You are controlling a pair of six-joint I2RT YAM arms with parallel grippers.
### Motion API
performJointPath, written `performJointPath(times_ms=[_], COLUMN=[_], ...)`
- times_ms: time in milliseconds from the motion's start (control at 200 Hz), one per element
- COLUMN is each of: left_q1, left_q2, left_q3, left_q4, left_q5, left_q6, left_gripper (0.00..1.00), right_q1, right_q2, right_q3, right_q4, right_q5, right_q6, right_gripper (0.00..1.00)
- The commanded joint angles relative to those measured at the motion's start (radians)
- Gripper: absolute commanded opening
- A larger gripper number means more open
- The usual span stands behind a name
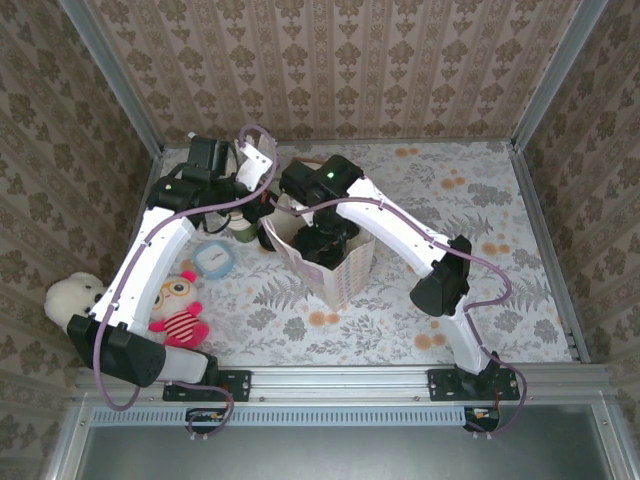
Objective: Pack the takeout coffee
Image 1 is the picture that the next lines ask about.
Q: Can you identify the white cartoon print paper bag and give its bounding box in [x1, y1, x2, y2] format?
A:
[262, 199, 377, 312]

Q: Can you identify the stack of green paper cups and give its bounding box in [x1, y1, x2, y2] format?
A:
[227, 208, 259, 245]

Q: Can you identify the blue alarm clock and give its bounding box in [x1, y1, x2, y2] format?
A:
[193, 240, 235, 280]

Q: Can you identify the plush doll with orange glasses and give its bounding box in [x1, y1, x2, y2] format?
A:
[148, 270, 211, 350]

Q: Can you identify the floral printed tablecloth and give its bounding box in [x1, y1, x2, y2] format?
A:
[119, 141, 576, 369]

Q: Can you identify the white teddy bear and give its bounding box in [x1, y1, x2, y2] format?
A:
[44, 272, 106, 341]

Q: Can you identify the grey metal shelf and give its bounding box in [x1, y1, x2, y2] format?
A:
[47, 402, 634, 480]

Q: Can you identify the aluminium side rail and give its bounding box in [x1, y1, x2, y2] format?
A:
[509, 142, 591, 364]
[117, 146, 165, 281]

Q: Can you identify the aluminium frame post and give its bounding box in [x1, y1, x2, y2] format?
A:
[57, 0, 164, 151]
[512, 0, 609, 146]

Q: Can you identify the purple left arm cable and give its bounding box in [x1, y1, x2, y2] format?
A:
[92, 124, 279, 442]

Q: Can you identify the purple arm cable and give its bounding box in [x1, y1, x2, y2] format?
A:
[269, 197, 529, 440]
[92, 124, 279, 442]

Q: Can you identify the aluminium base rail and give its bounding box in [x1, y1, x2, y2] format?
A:
[74, 363, 619, 405]

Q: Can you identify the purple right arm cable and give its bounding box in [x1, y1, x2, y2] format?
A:
[269, 197, 529, 440]

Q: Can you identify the grey slotted cable duct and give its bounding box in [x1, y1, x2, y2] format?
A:
[92, 404, 464, 427]

